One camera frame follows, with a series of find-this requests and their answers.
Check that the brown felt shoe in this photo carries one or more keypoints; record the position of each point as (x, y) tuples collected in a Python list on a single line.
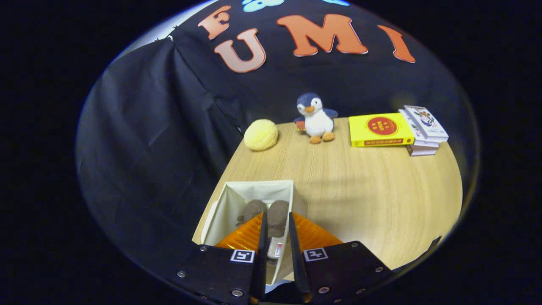
[(253, 209), (277, 220)]

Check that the plush penguin toy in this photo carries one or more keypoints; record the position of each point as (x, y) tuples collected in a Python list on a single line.
[(318, 120)]

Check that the maroon edged book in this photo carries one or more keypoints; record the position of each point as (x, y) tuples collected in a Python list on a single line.
[(421, 151)]

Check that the black backdrop cloth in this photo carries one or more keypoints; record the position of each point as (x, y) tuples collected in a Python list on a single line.
[(148, 127)]

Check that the cream fabric storage box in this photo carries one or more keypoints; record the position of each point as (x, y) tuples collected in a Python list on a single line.
[(230, 203)]

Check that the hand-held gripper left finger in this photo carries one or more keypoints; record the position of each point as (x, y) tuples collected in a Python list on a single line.
[(262, 262)]

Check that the yellow book with red circle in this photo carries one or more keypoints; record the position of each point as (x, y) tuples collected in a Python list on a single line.
[(381, 127)]

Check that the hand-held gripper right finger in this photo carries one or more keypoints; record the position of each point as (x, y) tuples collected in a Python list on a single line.
[(297, 267)]

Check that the yellow plush bun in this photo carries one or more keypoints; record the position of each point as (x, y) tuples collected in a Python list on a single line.
[(260, 135)]

